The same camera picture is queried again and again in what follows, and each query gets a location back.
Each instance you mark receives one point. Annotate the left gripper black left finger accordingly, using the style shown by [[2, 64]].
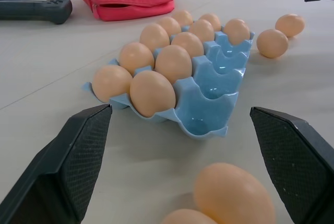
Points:
[[52, 177]]

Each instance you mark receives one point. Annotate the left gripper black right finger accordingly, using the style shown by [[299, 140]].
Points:
[[297, 161]]

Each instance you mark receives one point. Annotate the blue ceramic egg tray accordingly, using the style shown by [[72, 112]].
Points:
[[208, 98]]

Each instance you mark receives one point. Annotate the dark grey remote controller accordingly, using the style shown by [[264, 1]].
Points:
[[34, 10]]

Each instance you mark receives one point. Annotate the tan egg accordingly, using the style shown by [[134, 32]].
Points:
[[202, 29], [169, 25], [186, 218], [183, 16], [188, 43], [272, 43], [135, 57], [154, 36], [152, 93], [236, 31], [111, 83], [290, 24], [173, 63], [212, 19], [232, 195]]

